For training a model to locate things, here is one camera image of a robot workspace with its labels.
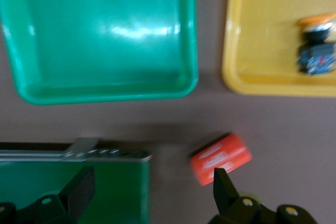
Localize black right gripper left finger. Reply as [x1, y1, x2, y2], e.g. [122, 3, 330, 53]
[0, 165, 96, 224]

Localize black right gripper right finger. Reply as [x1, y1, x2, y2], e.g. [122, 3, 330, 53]
[208, 167, 320, 224]

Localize yellow mushroom push button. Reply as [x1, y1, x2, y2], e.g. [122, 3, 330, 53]
[296, 11, 336, 76]

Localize green conveyor belt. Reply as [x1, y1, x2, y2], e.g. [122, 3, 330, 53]
[0, 137, 153, 224]

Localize yellow plastic tray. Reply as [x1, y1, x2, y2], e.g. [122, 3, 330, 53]
[221, 0, 336, 97]

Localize green plastic tray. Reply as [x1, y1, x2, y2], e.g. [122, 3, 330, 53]
[0, 0, 199, 106]

